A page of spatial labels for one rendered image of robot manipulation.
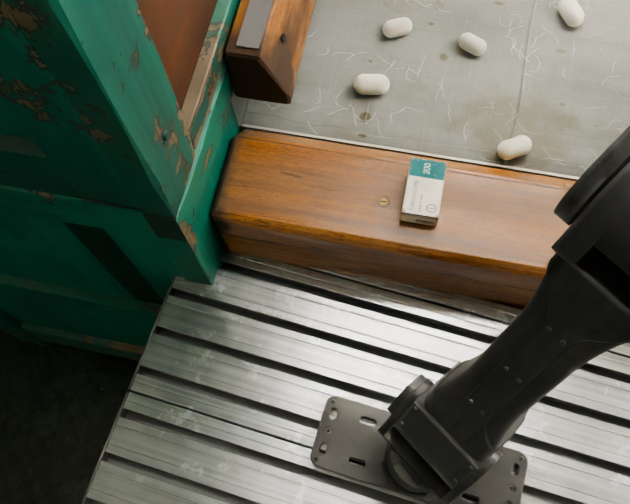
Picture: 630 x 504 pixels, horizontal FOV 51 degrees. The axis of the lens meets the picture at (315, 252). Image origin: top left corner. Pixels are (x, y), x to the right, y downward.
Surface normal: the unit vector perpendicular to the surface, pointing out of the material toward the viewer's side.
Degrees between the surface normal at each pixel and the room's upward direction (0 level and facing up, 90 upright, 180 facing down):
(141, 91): 90
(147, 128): 90
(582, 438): 0
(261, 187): 0
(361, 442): 0
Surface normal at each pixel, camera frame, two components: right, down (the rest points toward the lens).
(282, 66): 0.88, 0.00
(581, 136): -0.04, -0.37
